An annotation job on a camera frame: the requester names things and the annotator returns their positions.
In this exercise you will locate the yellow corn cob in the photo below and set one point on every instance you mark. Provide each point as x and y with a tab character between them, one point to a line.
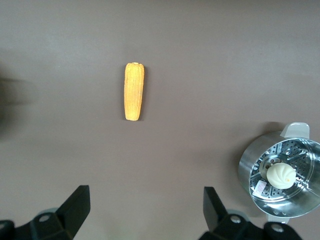
133	92

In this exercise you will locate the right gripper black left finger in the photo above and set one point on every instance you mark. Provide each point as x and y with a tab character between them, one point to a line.
72	212

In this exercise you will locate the steel steamer pot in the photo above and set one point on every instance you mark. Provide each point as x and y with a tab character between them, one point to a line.
246	160

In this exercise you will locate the white steamed bun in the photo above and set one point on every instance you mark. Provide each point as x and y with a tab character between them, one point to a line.
280	175

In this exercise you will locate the brown table cover sheet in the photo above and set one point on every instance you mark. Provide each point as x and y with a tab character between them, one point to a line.
175	37

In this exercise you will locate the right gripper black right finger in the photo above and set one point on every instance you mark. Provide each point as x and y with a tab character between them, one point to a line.
217	220

